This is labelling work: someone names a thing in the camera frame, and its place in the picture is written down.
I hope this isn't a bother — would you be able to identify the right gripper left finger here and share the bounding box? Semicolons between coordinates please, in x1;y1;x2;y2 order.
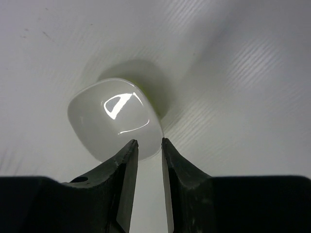
0;140;138;233

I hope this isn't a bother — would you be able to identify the white square bowl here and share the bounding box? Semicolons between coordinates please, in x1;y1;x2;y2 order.
67;78;163;162

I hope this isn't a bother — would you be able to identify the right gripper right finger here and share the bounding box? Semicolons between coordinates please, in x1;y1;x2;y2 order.
162;138;311;233

